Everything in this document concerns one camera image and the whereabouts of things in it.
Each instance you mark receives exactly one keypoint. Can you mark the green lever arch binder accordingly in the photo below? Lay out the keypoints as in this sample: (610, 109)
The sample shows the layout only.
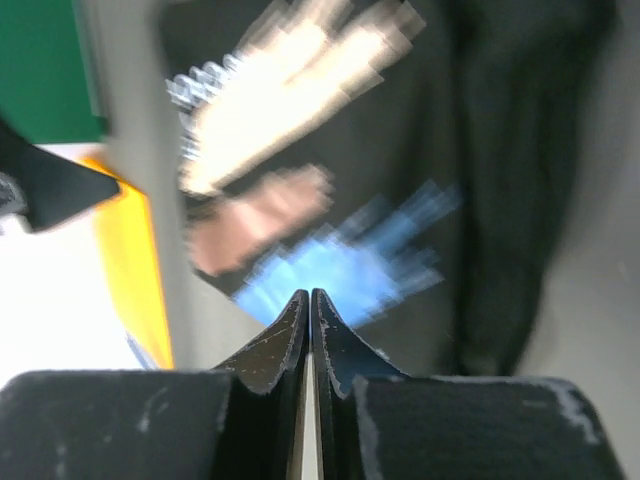
(45, 87)

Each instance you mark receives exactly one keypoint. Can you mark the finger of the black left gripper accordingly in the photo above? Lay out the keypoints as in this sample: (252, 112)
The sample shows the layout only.
(44, 188)

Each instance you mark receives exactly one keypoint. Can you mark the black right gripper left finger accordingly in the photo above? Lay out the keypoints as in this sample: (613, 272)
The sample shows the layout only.
(241, 420)

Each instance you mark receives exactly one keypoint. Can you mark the yellow folder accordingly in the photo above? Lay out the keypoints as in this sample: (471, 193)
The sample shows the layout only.
(125, 236)

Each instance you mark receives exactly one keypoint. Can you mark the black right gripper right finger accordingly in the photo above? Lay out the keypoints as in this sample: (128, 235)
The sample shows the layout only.
(376, 422)

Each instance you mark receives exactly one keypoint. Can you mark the black printed t-shirt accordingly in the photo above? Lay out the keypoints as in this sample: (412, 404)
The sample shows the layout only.
(413, 159)

